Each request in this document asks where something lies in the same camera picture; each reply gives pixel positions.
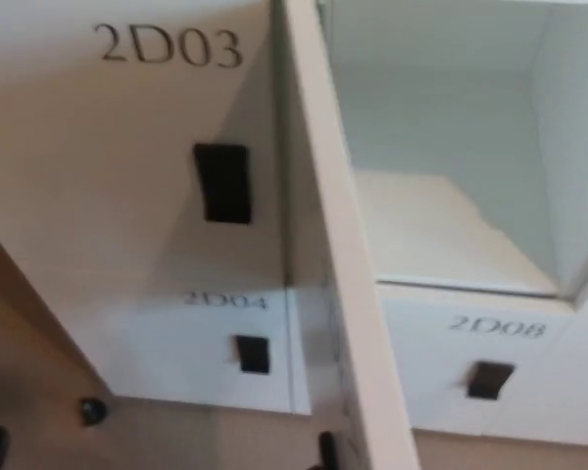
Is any white locker door 2D07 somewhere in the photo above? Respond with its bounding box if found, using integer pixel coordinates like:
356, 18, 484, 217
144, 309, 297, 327
273, 0, 420, 470

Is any white locker door 2D04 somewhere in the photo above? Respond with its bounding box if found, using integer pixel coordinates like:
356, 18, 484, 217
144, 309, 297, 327
53, 283, 316, 417

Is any white locker door 2D03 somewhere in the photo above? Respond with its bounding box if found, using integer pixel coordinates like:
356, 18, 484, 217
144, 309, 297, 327
0, 0, 289, 314

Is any white locker door 2D08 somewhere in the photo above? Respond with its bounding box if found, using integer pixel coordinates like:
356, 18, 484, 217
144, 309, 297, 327
374, 281, 578, 438

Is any white locker cabinet body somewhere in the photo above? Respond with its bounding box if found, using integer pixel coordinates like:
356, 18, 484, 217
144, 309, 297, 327
317, 0, 588, 314

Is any black dome floor doorstop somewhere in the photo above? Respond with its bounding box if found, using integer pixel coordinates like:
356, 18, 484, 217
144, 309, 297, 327
79, 398, 108, 428

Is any black handle of door 2D04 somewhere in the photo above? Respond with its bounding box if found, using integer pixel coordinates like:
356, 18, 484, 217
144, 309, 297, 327
233, 334, 270, 375

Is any black handle of door 2D03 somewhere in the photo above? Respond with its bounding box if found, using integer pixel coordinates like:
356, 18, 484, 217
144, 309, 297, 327
192, 143, 254, 228

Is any black handle of door 2D08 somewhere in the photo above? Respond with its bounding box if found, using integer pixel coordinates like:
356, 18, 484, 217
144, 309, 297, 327
465, 360, 516, 400

